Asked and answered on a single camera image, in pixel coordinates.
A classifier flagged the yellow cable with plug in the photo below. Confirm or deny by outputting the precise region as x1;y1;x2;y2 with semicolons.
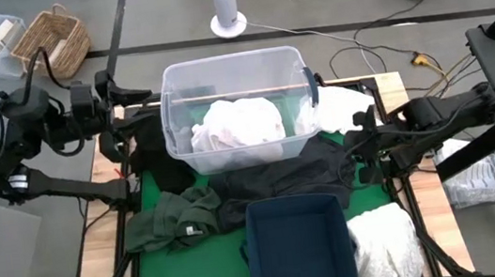
410;50;456;115

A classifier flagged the black garment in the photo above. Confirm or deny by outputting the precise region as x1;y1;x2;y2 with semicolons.
123;105;198;201

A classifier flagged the dark green garment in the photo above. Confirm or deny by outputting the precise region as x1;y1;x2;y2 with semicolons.
117;182;228;259

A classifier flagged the clear plastic storage bin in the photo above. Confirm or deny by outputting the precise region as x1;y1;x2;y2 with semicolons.
154;42;329;181

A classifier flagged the clear plastic bag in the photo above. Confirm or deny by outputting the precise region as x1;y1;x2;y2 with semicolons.
431;133;495;213

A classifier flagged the white t-shirt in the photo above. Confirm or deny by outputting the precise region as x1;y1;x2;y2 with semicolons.
290;78;383;142

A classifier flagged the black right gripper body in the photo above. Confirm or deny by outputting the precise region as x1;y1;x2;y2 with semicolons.
341;104;397;161

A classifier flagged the white towel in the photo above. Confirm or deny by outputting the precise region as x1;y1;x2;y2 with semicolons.
186;92;288;160

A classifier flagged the black metal table frame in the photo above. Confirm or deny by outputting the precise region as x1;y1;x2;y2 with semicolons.
42;56;476;277

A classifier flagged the green table mat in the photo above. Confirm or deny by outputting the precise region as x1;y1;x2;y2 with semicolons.
113;84;406;277

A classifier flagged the white floor cable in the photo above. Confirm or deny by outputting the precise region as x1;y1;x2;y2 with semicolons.
245;7;378;89

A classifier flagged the long black floor cable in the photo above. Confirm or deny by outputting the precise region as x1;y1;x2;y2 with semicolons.
321;0;437;81

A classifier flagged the dark navy garment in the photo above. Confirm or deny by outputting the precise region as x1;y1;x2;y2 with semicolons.
204;129;365;236

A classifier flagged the wicker basket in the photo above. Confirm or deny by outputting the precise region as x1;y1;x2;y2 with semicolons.
4;0;96;86

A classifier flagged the white lace garment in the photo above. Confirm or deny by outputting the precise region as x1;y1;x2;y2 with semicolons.
344;199;429;277

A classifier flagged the navy fabric bin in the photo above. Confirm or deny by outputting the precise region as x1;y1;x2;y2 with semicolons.
235;187;360;277

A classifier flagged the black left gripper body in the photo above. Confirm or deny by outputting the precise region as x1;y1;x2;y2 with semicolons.
66;75;115;137

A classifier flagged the black metal support beam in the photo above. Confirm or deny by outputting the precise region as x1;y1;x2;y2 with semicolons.
430;119;495;183

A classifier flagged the small beige box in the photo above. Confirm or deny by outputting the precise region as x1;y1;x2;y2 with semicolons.
0;18;19;48

